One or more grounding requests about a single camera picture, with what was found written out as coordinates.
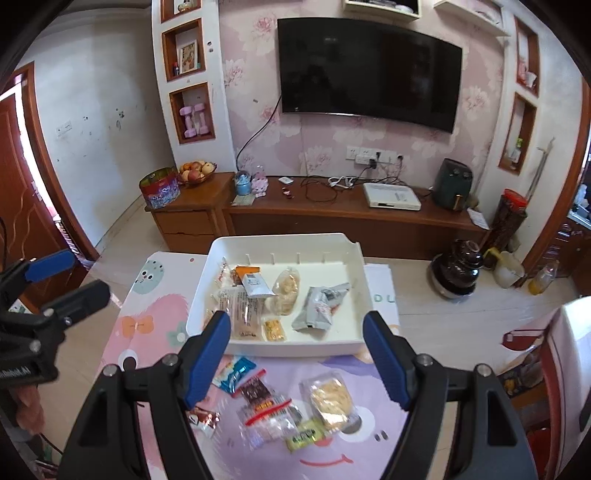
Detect fruit bowl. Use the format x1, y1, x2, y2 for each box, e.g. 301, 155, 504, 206
178, 159, 218, 186

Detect wooden tv cabinet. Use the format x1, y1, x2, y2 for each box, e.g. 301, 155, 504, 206
222, 175, 491, 260

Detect white mop pole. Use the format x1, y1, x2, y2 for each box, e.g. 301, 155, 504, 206
526, 137, 555, 199

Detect wooden side cabinet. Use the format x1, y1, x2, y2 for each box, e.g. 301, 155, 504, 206
145, 172, 236, 254

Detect clear packet with red stripe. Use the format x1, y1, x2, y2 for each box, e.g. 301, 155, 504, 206
238, 399, 303, 450

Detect tall container with red lid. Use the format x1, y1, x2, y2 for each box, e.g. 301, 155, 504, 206
485, 189, 528, 259

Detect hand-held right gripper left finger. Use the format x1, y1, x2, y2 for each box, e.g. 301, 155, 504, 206
60, 310, 232, 480

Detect photo frame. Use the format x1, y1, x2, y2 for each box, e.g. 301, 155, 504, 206
178, 41, 199, 75

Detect green label snack packet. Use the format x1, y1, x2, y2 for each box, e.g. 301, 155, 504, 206
285, 418, 331, 454

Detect yellow oil bottle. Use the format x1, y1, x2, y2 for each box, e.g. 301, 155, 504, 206
527, 261, 559, 295

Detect dark red date packet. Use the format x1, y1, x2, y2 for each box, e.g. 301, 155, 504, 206
233, 376, 282, 414

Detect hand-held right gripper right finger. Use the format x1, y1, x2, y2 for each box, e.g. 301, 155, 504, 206
362, 310, 539, 480

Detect cartoon printed tablecloth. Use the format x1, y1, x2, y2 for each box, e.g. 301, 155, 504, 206
99, 251, 444, 480

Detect orange white bar packet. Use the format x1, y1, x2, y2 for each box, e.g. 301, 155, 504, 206
235, 265, 273, 297

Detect cream plastic bucket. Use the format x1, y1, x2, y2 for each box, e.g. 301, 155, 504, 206
492, 251, 526, 289

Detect white red cloth cover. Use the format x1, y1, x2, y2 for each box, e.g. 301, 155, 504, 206
501, 295, 591, 480

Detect white wall sockets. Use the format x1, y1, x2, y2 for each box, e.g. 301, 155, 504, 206
346, 145, 404, 167

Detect yellow crisp snack packet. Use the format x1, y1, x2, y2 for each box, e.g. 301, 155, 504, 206
265, 268, 302, 317

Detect white set-top box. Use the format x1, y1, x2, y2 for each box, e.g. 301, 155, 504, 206
362, 182, 422, 212

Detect white plastic storage bin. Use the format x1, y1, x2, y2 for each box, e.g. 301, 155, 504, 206
185, 233, 375, 357

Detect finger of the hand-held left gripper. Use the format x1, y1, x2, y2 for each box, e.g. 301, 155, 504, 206
41, 279, 112, 330
0, 250, 77, 296

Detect dark green air fryer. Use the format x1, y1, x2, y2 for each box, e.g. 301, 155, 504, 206
431, 158, 474, 212

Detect brown wooden door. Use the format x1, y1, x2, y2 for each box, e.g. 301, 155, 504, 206
0, 62, 100, 315

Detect blue white candy packet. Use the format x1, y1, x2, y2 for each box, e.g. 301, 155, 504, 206
212, 355, 257, 393

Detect red round tin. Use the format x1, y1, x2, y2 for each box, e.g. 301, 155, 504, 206
139, 167, 181, 210

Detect small orange snack packet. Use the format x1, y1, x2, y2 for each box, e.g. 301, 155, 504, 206
262, 318, 287, 343

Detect grey foil snack packet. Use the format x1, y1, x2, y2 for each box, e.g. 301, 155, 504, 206
292, 282, 352, 340

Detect large clear bread packet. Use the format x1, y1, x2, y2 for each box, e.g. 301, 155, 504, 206
205, 288, 266, 342

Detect black wall television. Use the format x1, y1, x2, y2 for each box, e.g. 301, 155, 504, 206
276, 17, 463, 134

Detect person's left hand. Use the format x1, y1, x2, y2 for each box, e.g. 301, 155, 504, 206
15, 382, 45, 431

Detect brown ceramic jar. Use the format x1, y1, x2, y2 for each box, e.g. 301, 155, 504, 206
429, 239, 483, 302

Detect black tv cable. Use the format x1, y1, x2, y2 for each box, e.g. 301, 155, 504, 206
235, 92, 283, 174

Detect clear rice cracker packet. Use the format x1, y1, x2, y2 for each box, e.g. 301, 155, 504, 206
300, 371, 361, 432

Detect brown chocolate snack packet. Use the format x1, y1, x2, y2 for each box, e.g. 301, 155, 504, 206
187, 406, 221, 439

